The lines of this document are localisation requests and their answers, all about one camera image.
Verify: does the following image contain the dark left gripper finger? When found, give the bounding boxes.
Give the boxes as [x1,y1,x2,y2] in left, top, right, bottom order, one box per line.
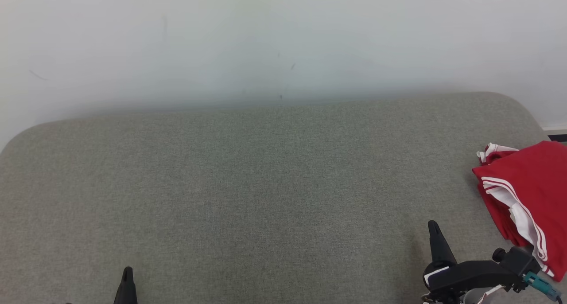
[113,266,138,304]

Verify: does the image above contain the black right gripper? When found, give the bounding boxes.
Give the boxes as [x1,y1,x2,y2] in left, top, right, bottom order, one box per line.
[422,220,523,304]

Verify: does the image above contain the red jersey with white sleeves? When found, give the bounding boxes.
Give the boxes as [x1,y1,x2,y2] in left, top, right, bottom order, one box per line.
[472,140,567,282]

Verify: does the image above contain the grey fabric sofa cushion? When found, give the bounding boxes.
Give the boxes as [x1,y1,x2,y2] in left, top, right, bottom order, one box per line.
[0,91,567,304]

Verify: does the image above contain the red white right arm wires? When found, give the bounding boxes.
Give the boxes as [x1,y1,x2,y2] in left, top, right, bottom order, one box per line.
[476,285,504,303]

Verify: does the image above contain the right camera cable teal plug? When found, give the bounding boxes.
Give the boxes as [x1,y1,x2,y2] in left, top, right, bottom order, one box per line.
[523,271,562,304]

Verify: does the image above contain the white wall baseboard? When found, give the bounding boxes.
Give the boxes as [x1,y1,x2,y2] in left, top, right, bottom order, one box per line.
[543,125,567,143]

